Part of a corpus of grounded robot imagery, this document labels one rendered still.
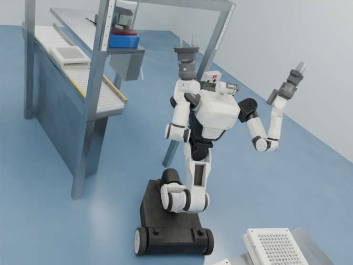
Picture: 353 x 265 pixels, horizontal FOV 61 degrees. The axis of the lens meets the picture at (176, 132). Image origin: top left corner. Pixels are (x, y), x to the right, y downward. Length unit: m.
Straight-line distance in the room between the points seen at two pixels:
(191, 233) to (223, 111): 1.03
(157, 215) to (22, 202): 1.02
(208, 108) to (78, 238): 1.34
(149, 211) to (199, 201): 0.55
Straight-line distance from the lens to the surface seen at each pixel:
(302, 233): 1.86
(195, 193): 2.00
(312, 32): 5.01
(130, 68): 2.03
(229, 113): 1.82
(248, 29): 5.55
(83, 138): 2.12
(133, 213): 2.58
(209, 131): 1.87
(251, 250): 1.56
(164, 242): 2.27
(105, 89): 2.34
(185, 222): 2.45
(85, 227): 2.45
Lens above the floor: 2.02
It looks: 34 degrees down
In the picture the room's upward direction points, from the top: 21 degrees clockwise
